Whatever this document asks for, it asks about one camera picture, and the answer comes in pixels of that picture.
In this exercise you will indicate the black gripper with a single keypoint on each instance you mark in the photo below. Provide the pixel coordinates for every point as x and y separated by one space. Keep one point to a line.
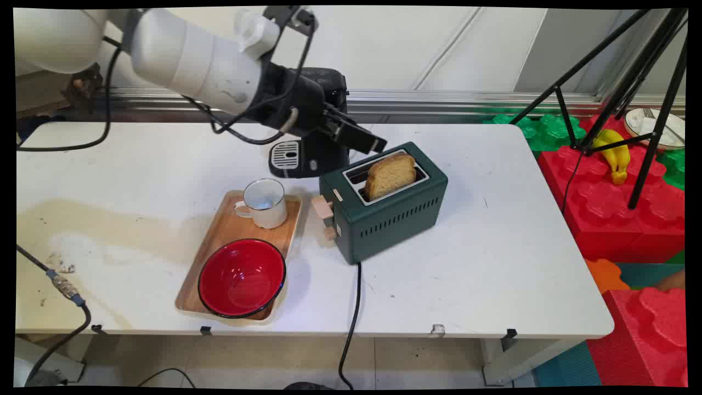
290 99

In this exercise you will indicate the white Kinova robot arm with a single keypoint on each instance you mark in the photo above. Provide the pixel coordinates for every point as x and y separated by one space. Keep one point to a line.
186 57

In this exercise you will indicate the black coffee machine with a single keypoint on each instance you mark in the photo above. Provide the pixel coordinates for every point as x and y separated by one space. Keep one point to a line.
312 153

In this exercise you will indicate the toasted bread slice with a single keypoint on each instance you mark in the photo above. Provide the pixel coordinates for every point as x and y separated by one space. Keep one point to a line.
390 175

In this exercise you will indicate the dark green toaster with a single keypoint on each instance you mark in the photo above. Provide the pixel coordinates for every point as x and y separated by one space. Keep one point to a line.
392 216

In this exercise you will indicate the white enamel mug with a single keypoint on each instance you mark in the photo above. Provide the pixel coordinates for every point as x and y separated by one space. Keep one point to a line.
264 203

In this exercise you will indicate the wooden serving tray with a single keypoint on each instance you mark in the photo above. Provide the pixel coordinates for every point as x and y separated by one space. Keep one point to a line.
225 230

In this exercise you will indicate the red bowl black rim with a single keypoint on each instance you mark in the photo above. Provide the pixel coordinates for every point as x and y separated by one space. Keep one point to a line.
241 278

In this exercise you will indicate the green foam block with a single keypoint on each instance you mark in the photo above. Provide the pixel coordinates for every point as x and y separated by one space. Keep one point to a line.
543 130

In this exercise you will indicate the yellow toy banana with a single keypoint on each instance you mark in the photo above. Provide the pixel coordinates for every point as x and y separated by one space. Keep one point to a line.
614 151

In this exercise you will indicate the large red foam block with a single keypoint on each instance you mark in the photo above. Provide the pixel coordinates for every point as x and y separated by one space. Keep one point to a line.
609 208

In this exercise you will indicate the orange foam block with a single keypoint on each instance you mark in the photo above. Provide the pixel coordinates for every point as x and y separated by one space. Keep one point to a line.
606 275

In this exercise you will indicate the white plate brown rim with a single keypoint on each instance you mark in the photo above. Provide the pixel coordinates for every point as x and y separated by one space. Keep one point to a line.
652 129

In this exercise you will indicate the silver fork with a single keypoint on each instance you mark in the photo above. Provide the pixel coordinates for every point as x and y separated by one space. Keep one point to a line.
661 123

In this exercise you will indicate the small red foam block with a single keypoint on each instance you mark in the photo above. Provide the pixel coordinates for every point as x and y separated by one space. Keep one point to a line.
647 340

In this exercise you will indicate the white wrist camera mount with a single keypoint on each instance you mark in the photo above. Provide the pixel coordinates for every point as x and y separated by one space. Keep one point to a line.
255 30

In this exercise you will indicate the black camera tripod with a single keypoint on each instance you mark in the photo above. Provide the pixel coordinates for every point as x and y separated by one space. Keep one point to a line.
620 99

